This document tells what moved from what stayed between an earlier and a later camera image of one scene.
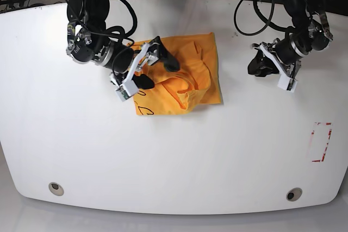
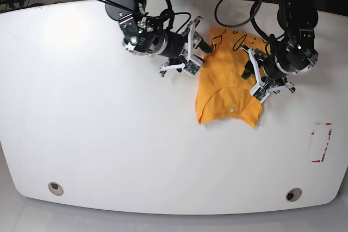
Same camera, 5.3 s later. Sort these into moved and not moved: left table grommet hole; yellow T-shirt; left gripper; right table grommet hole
Moved: yellow T-shirt; left gripper
Not moved: right table grommet hole; left table grommet hole
